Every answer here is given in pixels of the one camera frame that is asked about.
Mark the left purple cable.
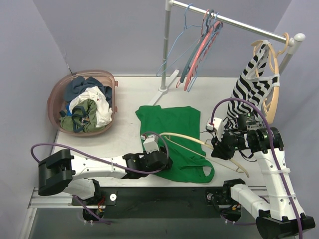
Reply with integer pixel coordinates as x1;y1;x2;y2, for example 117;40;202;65
30;131;170;174

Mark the striped black white tank top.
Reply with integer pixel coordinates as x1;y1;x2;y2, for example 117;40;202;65
231;40;280;124

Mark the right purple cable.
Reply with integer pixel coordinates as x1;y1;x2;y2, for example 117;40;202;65
211;98;305;239

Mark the light blue wire hanger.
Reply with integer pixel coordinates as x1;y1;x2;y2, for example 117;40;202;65
156;3;221;77

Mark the pink laundry basket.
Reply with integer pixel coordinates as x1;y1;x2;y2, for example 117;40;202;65
47;70;118;137

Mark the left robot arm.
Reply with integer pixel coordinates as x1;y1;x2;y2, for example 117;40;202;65
38;146;173;205

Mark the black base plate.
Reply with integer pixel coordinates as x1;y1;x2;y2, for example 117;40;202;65
72;187;241;220

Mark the green tank top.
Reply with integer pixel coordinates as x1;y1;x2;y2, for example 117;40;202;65
136;106;215;184

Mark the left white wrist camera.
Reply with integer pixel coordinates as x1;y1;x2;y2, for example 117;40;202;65
141;134;160;154

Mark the pile of clothes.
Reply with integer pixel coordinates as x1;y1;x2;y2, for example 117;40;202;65
59;76;113;133

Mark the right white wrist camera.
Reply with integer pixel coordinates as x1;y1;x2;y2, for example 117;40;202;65
205;118;225;141

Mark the purple cable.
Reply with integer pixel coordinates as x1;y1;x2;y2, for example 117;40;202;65
30;131;170;174
211;98;305;239

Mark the white clothes rack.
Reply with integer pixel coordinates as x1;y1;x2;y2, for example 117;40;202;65
148;0;306;106

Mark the teal hanger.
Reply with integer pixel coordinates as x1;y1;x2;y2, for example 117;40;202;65
179;9;222;84

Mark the orange hanger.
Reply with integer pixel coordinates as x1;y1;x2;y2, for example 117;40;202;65
251;32;291;124

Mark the cream yellow hanger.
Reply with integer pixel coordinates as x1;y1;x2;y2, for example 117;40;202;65
160;132;250;178

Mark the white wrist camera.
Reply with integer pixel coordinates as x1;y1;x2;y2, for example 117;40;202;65
205;118;225;141
141;134;160;154

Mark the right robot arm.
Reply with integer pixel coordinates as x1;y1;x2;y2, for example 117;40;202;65
206;113;316;239

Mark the aluminium rail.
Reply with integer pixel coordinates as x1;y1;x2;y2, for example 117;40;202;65
28;188;72;209

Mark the pink hanger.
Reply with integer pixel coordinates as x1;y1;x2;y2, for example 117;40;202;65
175;9;225;92

